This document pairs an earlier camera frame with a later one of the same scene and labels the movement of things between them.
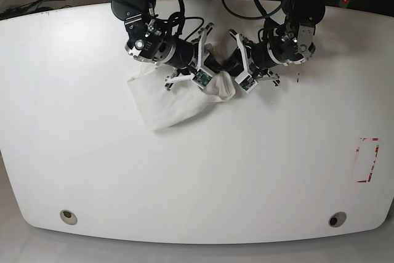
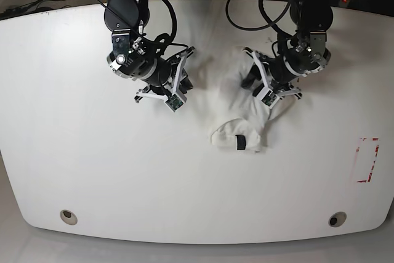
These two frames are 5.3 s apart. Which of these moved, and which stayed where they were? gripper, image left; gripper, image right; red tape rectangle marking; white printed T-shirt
Moved: white printed T-shirt; gripper, image right; gripper, image left
Stayed: red tape rectangle marking
